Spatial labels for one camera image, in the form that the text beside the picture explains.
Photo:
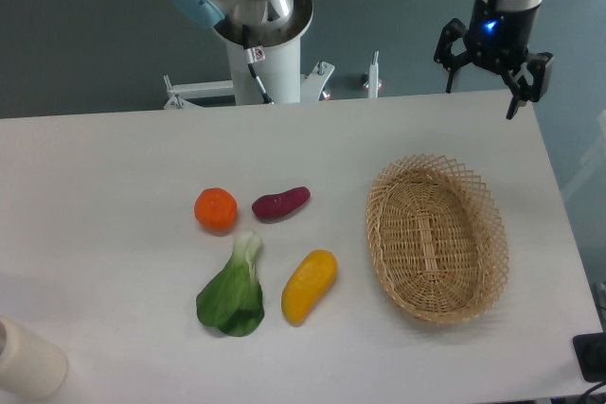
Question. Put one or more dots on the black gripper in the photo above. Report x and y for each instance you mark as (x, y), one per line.
(497, 41)

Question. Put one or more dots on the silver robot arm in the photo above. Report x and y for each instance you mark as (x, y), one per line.
(262, 39)

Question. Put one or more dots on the yellow mango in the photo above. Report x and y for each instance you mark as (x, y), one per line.
(308, 284)

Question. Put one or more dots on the woven wicker basket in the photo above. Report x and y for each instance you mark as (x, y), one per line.
(437, 240)

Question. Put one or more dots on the purple sweet potato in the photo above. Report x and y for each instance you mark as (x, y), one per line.
(279, 206)

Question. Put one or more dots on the black device at table edge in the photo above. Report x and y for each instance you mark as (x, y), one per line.
(590, 353)

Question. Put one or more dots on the orange fruit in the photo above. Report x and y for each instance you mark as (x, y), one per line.
(216, 209)

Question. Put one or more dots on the green bok choy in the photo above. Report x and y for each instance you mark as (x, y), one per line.
(232, 300)

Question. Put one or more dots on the cream cylindrical bottle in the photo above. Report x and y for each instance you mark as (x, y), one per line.
(31, 366)

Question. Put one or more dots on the white levelling foot bracket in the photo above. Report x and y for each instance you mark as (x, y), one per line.
(371, 81)

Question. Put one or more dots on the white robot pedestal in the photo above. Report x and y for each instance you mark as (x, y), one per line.
(262, 40)

